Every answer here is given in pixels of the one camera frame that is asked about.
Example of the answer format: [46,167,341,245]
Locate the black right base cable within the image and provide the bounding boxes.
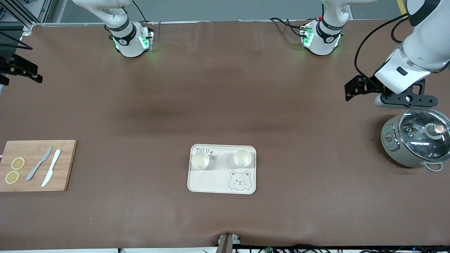
[132,0,148,23]

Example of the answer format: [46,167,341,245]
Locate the white plastic knife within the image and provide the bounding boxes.
[41,149,62,187]

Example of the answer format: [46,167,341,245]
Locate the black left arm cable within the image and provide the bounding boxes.
[354,13,410,85]

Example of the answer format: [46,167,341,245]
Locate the glass pot lid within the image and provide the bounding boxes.
[398,109,450,163]

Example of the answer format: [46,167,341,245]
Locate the white IKEA cup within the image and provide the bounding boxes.
[233,150,252,168]
[191,152,210,170]

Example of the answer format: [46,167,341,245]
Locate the black left base cables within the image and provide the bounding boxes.
[270,17,307,37]

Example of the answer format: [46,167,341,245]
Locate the cream bear print tray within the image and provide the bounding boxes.
[187,144,257,195]

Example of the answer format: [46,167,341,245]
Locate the wooden cutting board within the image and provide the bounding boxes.
[0,140,78,192]

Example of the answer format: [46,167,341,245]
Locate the grey electric cooking pot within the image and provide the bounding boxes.
[381,108,450,172]

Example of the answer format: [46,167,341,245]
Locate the brown camera mount post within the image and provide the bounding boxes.
[217,233,242,253]

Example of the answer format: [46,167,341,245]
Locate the grey plastic knife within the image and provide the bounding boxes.
[26,146,52,181]

